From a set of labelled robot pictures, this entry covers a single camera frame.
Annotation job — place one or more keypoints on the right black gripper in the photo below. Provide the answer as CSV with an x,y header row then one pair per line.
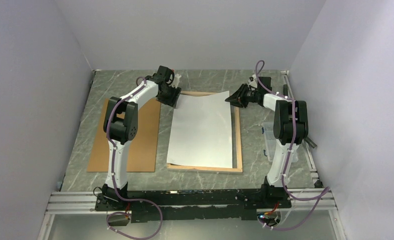
x,y
238,97

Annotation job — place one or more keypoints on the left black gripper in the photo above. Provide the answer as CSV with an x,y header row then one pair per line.
x,y
173,100

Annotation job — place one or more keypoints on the wooden picture frame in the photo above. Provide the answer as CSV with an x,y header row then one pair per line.
x,y
238,149

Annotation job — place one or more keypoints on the glossy photo print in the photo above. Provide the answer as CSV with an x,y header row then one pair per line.
x,y
201,132

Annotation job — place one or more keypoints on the brown backing board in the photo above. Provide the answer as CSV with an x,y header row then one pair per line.
x,y
143,149

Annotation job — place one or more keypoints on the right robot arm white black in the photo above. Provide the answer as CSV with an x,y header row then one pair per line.
x,y
290,124

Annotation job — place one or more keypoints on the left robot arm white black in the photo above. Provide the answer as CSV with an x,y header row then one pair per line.
x,y
121,124

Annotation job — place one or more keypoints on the clear plastic parts box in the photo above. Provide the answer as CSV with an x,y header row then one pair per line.
x,y
270,140

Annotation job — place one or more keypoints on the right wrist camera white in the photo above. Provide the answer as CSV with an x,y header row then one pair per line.
x,y
253,82

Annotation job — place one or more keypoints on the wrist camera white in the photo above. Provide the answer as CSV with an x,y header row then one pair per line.
x,y
253,82
176,80

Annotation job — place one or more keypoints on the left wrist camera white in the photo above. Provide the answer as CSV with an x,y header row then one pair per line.
x,y
176,80

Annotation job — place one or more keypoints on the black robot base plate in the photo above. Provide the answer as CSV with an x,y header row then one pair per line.
x,y
169,205

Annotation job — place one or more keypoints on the aluminium rail frame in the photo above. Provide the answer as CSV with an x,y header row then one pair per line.
x,y
310,200

